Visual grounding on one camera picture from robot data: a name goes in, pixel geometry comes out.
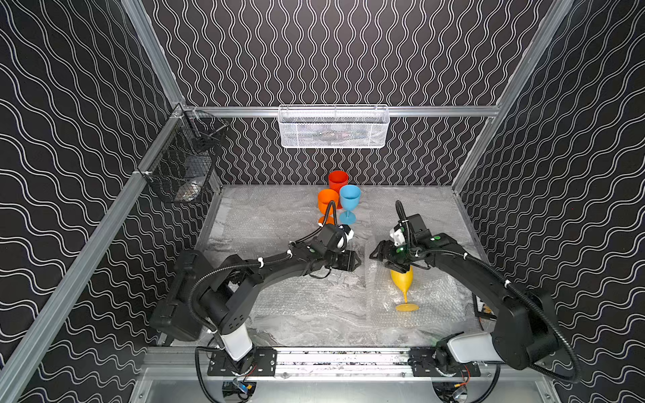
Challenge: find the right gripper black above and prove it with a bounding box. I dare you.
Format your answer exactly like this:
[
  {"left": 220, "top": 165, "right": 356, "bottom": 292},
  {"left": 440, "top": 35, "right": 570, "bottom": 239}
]
[{"left": 368, "top": 239, "right": 415, "bottom": 270}]

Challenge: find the yellow glass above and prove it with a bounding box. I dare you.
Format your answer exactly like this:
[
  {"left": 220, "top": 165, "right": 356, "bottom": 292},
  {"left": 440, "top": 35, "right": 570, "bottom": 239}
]
[{"left": 391, "top": 267, "right": 420, "bottom": 312}]

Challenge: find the bubble wrap of orange glass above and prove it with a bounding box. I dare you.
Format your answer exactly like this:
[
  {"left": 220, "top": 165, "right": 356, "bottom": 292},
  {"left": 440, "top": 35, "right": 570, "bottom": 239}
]
[{"left": 247, "top": 267, "right": 366, "bottom": 319}]

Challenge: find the bubble wrap of yellow glass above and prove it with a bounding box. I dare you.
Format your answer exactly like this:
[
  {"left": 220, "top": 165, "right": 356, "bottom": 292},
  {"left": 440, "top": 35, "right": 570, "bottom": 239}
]
[{"left": 365, "top": 261, "right": 480, "bottom": 334}]

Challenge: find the blue glass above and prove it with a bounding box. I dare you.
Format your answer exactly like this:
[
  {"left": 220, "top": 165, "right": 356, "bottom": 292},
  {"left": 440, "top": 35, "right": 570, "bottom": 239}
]
[{"left": 339, "top": 185, "right": 361, "bottom": 225}]

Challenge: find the orange glass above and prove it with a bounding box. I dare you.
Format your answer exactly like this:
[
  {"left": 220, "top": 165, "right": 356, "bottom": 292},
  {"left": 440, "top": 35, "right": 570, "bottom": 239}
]
[{"left": 317, "top": 189, "right": 339, "bottom": 224}]

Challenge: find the red wine glass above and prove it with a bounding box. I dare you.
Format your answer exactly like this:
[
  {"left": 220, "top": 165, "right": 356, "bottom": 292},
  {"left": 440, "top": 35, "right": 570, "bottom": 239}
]
[{"left": 328, "top": 171, "right": 349, "bottom": 195}]

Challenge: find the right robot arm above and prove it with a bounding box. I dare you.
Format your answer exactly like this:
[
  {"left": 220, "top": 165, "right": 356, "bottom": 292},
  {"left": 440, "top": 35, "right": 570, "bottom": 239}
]
[{"left": 370, "top": 201, "right": 581, "bottom": 384}]

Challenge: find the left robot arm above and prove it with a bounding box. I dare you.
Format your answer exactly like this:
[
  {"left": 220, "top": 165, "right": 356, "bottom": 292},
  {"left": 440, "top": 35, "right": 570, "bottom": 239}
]
[{"left": 186, "top": 201, "right": 361, "bottom": 374}]

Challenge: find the black plastic case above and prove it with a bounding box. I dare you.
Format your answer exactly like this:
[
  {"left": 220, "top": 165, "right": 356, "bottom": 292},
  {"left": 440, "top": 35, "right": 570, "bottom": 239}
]
[{"left": 150, "top": 250, "right": 213, "bottom": 342}]

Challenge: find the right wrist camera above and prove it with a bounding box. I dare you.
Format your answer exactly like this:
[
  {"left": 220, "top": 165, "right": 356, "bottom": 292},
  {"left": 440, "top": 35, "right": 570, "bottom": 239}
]
[{"left": 389, "top": 224, "right": 406, "bottom": 247}]

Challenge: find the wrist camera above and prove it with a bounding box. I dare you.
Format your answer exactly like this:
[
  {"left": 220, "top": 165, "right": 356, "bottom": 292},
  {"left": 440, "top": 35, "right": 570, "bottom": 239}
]
[
  {"left": 337, "top": 225, "right": 354, "bottom": 250},
  {"left": 389, "top": 224, "right": 406, "bottom": 247}
]

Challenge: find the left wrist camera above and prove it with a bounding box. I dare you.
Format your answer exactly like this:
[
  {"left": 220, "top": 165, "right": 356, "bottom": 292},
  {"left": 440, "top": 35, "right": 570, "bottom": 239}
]
[{"left": 337, "top": 225, "right": 354, "bottom": 250}]

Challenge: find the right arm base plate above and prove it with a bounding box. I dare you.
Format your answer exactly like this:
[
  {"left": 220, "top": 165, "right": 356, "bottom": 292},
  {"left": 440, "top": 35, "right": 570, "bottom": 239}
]
[{"left": 407, "top": 347, "right": 481, "bottom": 378}]

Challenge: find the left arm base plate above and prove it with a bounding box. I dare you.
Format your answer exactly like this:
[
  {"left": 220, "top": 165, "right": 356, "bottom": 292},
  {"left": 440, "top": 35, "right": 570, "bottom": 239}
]
[{"left": 207, "top": 347, "right": 278, "bottom": 376}]

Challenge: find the white wire basket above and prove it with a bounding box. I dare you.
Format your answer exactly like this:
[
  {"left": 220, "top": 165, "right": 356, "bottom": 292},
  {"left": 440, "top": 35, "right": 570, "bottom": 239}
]
[{"left": 277, "top": 104, "right": 391, "bottom": 149}]

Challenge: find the black wire basket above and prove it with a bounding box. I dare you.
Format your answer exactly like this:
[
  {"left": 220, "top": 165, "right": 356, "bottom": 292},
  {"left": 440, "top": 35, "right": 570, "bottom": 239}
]
[{"left": 143, "top": 103, "right": 231, "bottom": 204}]

